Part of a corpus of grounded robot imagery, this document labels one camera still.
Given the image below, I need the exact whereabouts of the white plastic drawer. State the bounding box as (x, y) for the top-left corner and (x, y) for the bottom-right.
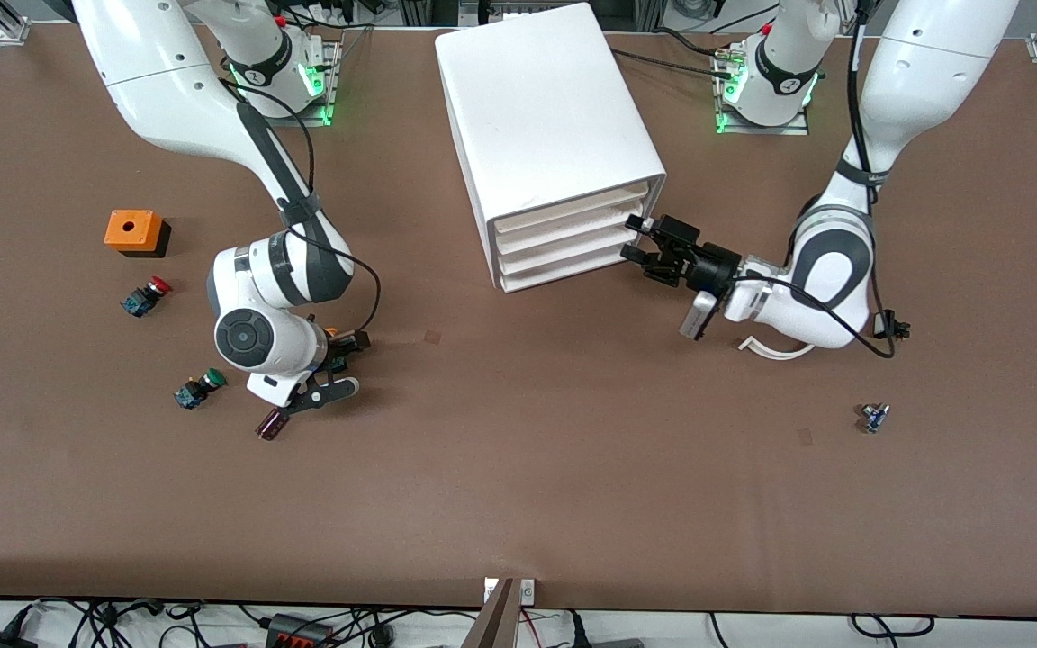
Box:
(500, 241), (636, 293)
(493, 183), (654, 240)
(496, 202), (648, 258)
(499, 222), (642, 276)

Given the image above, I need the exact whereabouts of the white drawer cabinet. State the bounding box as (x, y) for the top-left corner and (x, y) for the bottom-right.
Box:
(435, 2), (668, 294)

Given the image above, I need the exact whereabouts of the white curved plastic strip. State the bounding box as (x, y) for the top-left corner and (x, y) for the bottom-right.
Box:
(738, 335), (816, 362)

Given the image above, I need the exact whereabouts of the black orange power strip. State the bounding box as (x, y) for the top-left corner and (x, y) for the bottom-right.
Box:
(266, 613), (336, 648)

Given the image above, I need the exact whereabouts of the green push button switch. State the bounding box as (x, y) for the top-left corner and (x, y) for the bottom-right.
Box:
(174, 367), (229, 411)

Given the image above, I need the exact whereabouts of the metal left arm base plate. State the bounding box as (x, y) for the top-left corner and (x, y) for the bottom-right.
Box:
(715, 49), (811, 137)

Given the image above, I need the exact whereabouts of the red push button switch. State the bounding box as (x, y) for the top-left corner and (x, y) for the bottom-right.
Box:
(120, 276), (173, 319)

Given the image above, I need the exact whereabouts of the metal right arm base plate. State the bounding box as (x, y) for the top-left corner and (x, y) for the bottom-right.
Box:
(239, 40), (339, 128)

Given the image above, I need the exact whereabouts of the orange button enclosure box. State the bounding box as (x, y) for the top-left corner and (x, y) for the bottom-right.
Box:
(104, 209), (172, 259)

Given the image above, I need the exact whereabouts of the white mounting bracket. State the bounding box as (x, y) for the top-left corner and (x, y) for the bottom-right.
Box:
(483, 579), (537, 605)

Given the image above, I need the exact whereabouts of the brown wooden post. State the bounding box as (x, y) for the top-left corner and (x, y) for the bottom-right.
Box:
(462, 578), (520, 648)

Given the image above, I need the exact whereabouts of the black looped cable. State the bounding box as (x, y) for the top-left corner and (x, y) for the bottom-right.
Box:
(849, 614), (936, 639)

